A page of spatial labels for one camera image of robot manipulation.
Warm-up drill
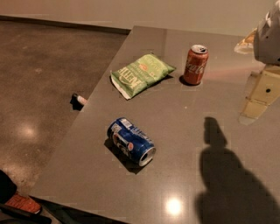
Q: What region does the dark table base bar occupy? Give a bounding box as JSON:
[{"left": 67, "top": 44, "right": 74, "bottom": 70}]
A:
[{"left": 0, "top": 204, "right": 52, "bottom": 224}]

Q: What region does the blue Pepsi can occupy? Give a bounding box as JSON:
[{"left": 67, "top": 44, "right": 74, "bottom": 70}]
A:
[{"left": 107, "top": 117, "right": 156, "bottom": 167}]

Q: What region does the black trouser leg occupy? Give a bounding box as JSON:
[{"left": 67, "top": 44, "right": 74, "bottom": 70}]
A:
[{"left": 0, "top": 170, "right": 18, "bottom": 204}]

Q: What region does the red Coca-Cola can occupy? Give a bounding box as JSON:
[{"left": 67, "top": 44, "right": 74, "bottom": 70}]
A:
[{"left": 183, "top": 45, "right": 209, "bottom": 85}]

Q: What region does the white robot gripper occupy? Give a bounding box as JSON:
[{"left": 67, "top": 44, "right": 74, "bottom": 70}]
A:
[{"left": 234, "top": 0, "right": 280, "bottom": 125}]

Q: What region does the orange shoe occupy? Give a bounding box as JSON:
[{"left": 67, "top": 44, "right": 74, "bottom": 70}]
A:
[{"left": 5, "top": 192, "right": 42, "bottom": 214}]

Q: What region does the green chip bag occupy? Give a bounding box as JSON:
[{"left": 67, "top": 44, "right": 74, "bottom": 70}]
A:
[{"left": 110, "top": 53, "right": 176, "bottom": 100}]

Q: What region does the small black white floor object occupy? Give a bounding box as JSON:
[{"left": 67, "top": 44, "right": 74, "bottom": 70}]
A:
[{"left": 72, "top": 93, "right": 88, "bottom": 106}]

